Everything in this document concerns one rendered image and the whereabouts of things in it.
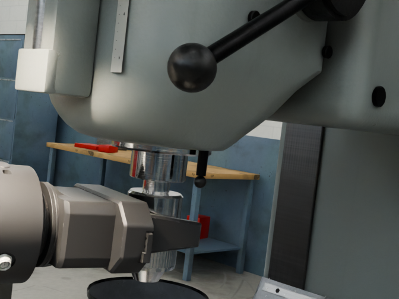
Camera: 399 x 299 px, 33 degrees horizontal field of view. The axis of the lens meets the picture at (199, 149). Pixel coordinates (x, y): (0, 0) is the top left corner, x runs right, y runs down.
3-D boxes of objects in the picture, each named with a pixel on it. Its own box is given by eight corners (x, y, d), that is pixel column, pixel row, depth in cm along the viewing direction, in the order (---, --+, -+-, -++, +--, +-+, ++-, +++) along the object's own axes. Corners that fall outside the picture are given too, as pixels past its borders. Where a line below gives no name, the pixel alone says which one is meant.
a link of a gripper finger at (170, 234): (193, 251, 56) (127, 251, 52) (198, 214, 56) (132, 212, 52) (203, 256, 54) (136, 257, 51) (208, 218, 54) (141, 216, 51)
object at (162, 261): (168, 261, 59) (174, 200, 59) (180, 276, 55) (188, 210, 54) (115, 259, 58) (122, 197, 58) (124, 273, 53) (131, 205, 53)
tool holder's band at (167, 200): (174, 200, 59) (176, 190, 59) (188, 210, 54) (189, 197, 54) (122, 197, 58) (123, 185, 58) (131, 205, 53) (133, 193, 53)
